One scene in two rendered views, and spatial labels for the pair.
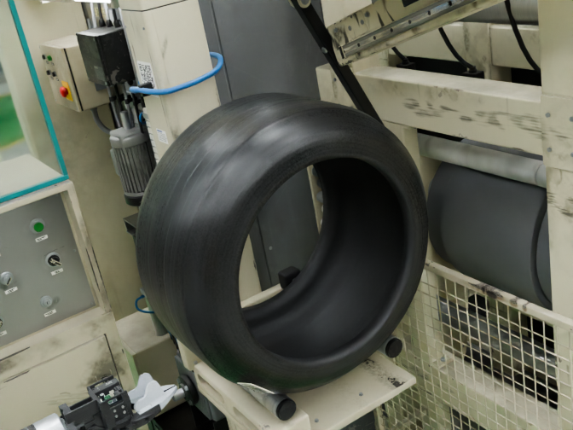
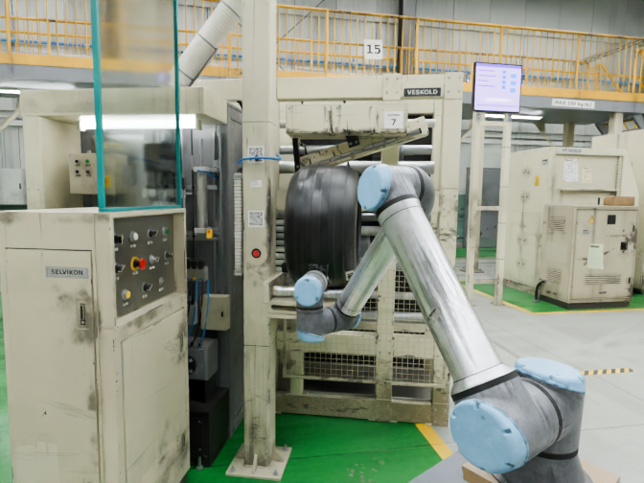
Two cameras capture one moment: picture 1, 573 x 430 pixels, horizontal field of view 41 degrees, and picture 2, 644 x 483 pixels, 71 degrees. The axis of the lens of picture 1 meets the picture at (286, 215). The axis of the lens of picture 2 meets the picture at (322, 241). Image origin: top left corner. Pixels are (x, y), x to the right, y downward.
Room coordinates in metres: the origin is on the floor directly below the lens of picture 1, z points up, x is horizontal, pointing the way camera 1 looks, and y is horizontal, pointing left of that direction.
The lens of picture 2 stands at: (0.16, 1.71, 1.33)
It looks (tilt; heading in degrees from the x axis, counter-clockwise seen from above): 6 degrees down; 307
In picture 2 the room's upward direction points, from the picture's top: 1 degrees clockwise
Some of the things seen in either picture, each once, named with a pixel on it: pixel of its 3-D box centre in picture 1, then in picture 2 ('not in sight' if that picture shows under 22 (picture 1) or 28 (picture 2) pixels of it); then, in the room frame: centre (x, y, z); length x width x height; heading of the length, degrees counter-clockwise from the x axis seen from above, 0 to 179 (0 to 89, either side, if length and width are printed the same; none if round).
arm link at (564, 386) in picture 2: not in sight; (544, 401); (0.35, 0.59, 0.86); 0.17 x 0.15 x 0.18; 74
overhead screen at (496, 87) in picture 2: not in sight; (496, 88); (1.80, -3.85, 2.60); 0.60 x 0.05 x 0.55; 48
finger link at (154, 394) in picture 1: (155, 393); not in sight; (1.20, 0.30, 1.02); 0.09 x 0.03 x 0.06; 119
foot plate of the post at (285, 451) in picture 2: not in sight; (260, 458); (1.67, 0.18, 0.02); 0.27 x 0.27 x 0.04; 29
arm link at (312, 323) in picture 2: not in sight; (312, 322); (1.07, 0.54, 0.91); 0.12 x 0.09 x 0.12; 74
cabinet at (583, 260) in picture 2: not in sight; (586, 255); (0.87, -4.82, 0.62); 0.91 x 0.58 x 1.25; 48
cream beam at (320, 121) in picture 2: not in sight; (347, 122); (1.50, -0.28, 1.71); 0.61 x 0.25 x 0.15; 29
